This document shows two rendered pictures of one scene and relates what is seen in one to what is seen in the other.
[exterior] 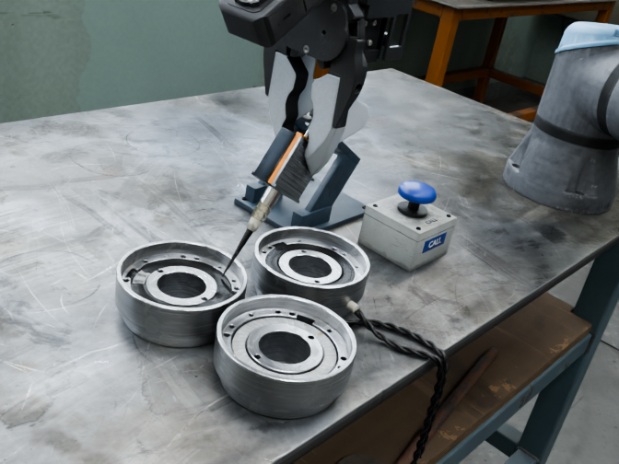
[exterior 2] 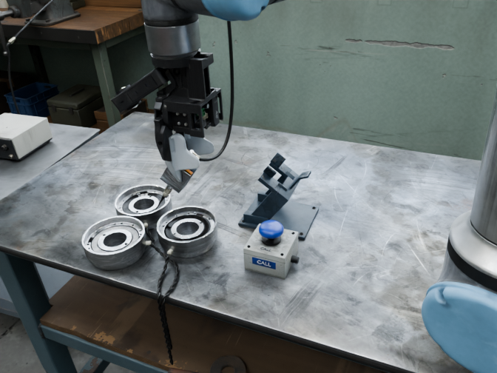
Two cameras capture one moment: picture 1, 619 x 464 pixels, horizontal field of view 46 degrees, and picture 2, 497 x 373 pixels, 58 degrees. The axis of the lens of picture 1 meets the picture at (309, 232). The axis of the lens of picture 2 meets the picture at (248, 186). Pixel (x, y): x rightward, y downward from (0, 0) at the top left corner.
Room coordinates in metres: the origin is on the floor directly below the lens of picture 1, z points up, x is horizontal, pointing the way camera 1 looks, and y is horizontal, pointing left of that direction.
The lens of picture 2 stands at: (0.52, -0.64, 1.31)
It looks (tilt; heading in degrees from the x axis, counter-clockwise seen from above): 33 degrees down; 76
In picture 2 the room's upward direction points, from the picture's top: 3 degrees counter-clockwise
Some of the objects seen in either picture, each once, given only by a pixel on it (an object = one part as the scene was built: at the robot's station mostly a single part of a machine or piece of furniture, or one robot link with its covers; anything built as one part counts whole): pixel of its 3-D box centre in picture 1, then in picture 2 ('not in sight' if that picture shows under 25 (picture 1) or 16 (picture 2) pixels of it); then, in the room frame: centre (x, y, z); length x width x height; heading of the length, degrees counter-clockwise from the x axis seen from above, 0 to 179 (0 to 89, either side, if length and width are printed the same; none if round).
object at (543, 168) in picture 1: (567, 156); not in sight; (0.95, -0.33, 0.85); 0.15 x 0.15 x 0.10
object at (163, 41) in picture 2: not in sight; (174, 37); (0.58, 0.01, 1.15); 0.08 x 0.08 x 0.05
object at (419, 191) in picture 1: (413, 206); (271, 237); (0.69, -0.10, 0.85); 0.04 x 0.04 x 0.05
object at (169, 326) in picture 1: (181, 293); (144, 207); (0.49, 0.09, 0.82); 0.10 x 0.10 x 0.04
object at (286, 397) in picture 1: (283, 355); (115, 243); (0.44, 0.00, 0.82); 0.10 x 0.10 x 0.04
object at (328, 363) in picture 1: (283, 356); (115, 243); (0.44, 0.00, 0.82); 0.08 x 0.08 x 0.02
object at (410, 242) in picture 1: (411, 226); (274, 250); (0.69, -0.10, 0.82); 0.08 x 0.07 x 0.05; 142
